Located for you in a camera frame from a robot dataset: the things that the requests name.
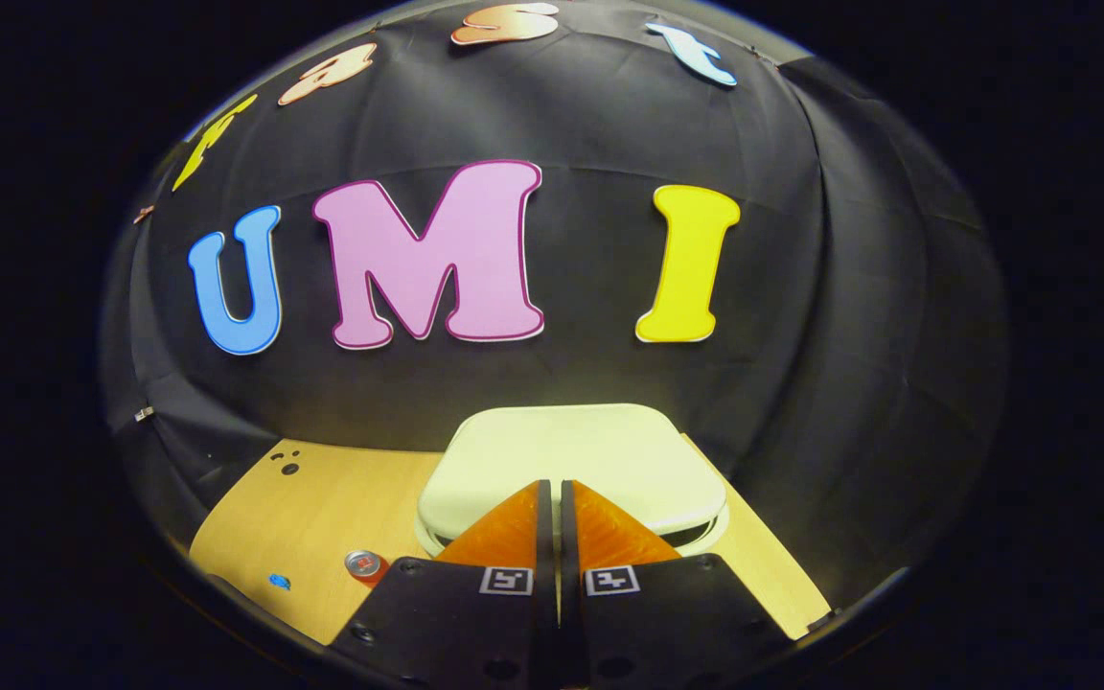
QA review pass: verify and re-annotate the orange pop can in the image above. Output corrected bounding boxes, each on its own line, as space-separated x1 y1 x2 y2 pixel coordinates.
343 549 390 587

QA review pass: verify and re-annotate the pale green garbage bin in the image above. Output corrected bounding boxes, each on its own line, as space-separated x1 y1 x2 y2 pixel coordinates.
415 403 731 562

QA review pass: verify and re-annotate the black backdrop cloth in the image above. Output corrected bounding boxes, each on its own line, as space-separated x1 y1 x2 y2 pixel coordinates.
102 0 1008 614

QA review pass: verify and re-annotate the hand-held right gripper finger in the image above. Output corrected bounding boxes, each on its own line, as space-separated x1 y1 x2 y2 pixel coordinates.
327 479 555 690
560 479 797 690

